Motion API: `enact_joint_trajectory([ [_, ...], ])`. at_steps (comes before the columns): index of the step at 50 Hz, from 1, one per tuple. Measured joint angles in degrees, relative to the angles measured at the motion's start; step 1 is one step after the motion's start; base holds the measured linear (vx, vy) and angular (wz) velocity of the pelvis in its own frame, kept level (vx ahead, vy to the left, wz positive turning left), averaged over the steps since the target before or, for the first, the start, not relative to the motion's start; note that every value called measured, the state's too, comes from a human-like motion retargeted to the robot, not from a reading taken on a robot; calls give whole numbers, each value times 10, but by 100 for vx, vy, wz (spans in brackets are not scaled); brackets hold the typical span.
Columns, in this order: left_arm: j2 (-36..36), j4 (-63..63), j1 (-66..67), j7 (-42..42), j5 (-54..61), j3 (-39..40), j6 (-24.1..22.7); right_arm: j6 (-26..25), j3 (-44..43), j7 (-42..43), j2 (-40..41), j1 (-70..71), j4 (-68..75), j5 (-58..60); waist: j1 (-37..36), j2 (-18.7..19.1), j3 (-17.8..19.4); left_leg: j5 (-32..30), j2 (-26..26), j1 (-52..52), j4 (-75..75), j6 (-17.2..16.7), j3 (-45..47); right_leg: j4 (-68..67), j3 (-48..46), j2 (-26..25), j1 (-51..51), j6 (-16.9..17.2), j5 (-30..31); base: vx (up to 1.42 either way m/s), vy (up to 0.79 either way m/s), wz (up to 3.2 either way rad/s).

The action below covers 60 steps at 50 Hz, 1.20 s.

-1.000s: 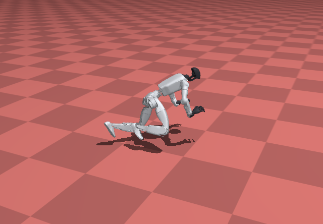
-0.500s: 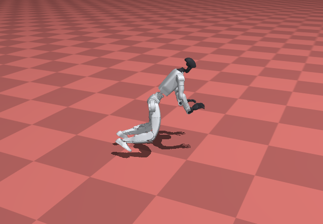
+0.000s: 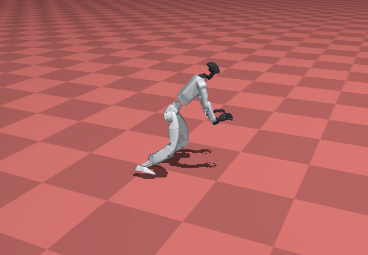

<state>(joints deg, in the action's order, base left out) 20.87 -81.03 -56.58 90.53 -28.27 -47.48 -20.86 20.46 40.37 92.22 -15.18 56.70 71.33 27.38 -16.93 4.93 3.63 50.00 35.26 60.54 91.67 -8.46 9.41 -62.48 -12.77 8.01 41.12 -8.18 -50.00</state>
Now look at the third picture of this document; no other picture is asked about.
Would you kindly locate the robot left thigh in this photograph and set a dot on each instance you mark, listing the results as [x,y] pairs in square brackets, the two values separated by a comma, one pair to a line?
[183,140]

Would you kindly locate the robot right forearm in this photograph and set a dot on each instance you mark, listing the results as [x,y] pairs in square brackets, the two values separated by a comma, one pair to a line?
[210,113]

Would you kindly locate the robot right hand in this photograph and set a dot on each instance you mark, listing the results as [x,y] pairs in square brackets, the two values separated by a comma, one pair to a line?
[223,117]

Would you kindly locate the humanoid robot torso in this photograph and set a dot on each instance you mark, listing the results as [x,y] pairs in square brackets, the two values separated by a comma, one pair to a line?
[186,94]

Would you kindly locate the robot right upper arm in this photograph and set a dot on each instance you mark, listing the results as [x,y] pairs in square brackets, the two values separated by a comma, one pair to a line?
[201,86]

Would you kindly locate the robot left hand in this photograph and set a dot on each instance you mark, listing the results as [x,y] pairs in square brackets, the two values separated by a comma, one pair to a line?
[218,110]

